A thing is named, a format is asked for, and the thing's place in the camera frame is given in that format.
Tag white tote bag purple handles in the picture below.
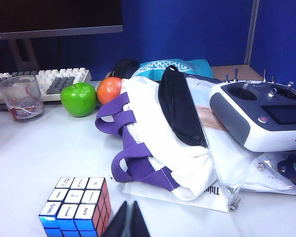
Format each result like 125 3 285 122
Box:
95 76 237 202

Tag orange fruit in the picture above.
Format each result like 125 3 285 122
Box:
96 77 123 106

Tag teal pouch with fish print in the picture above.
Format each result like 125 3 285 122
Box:
132 58 214 82

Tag brown cardboard sheet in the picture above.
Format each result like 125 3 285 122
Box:
209 64 264 82

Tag white printed paper bag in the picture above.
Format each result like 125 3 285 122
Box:
121 182 231 213

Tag white grey RC transmitter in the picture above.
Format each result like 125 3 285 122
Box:
209 69 296 153

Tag clear drinking glass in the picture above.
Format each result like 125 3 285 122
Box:
0 75 45 123

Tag dark monitor stand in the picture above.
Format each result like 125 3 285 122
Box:
0 38 40 74

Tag black fabric pouch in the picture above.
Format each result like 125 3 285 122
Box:
157 65 209 149

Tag green apple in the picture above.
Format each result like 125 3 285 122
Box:
60 82 98 118

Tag clear plastic zip pouch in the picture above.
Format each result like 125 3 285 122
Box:
185 74 296 213

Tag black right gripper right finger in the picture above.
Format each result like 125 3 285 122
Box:
127 200 151 237

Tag black computer mouse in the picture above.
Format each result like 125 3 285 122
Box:
112 58 141 79

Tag white and grey keyboard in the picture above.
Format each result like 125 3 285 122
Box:
0 67 92 106

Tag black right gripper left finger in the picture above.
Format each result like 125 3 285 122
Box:
102 200 128 237

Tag grey partition post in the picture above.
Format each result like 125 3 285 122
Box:
243 0 260 65

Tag black computer monitor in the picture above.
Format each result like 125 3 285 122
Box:
0 0 124 41

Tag Rubik's cube with printed stickers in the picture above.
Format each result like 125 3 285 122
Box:
38 176 113 237

